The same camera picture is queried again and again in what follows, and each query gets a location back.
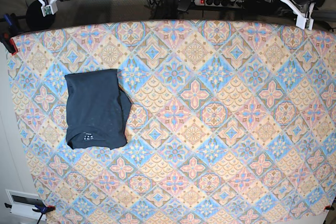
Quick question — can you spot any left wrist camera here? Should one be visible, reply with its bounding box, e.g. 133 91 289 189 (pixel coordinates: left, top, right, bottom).
296 15 314 30

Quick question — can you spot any blue clamp bottom left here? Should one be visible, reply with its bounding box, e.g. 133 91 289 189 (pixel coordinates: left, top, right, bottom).
4 203 56 214

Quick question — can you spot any red black clamp left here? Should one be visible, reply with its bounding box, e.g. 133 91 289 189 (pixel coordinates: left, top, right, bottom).
0 33 18 55

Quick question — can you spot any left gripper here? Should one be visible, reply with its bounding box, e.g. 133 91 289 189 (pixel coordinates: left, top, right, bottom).
265 0 328 18

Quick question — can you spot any white power strip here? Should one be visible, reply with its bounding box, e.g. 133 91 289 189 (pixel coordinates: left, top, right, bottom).
194 0 244 8

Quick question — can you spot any red clamp bottom right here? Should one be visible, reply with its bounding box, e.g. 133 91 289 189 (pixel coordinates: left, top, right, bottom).
324 205 334 211

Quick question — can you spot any patterned tablecloth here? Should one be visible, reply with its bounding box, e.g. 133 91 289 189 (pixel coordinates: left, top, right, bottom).
7 20 335 223

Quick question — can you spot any dark blue t-shirt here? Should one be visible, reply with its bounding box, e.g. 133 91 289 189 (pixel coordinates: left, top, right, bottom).
65 69 132 150

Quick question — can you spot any white floor vent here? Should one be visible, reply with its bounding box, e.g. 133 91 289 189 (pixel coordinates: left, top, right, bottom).
5 189 43 221

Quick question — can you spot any black round stool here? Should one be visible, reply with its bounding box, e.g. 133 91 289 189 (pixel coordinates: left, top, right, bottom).
26 0 56 31

